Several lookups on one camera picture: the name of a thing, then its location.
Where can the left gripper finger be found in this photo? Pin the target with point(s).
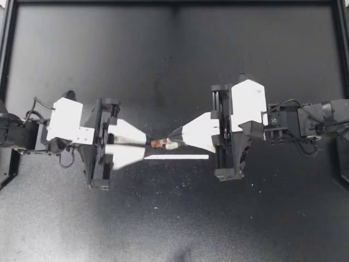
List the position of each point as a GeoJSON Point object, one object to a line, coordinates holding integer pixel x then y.
{"type": "Point", "coordinates": [125, 155]}
{"type": "Point", "coordinates": [126, 132]}

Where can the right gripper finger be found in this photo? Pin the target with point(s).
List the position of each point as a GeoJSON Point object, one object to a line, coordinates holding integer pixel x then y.
{"type": "Point", "coordinates": [201, 140]}
{"type": "Point", "coordinates": [200, 122]}

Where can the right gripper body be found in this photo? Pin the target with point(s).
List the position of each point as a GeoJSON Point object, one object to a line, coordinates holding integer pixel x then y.
{"type": "Point", "coordinates": [227, 161]}

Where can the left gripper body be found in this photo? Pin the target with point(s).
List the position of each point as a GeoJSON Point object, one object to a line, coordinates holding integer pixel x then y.
{"type": "Point", "coordinates": [99, 163]}

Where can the candy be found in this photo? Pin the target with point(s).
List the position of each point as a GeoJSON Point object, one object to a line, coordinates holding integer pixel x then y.
{"type": "Point", "coordinates": [161, 143]}

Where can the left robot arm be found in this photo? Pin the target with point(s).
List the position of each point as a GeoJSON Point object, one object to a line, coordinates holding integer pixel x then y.
{"type": "Point", "coordinates": [16, 131]}

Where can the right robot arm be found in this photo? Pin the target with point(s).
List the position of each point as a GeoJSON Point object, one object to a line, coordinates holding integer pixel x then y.
{"type": "Point", "coordinates": [308, 120]}

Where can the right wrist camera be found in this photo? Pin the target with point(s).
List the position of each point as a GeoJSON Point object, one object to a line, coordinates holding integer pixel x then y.
{"type": "Point", "coordinates": [248, 103]}

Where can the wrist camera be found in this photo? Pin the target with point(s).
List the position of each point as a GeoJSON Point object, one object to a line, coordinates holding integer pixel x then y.
{"type": "Point", "coordinates": [66, 117]}
{"type": "Point", "coordinates": [248, 103]}

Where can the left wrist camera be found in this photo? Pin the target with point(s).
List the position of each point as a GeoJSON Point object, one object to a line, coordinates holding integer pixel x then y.
{"type": "Point", "coordinates": [66, 117]}

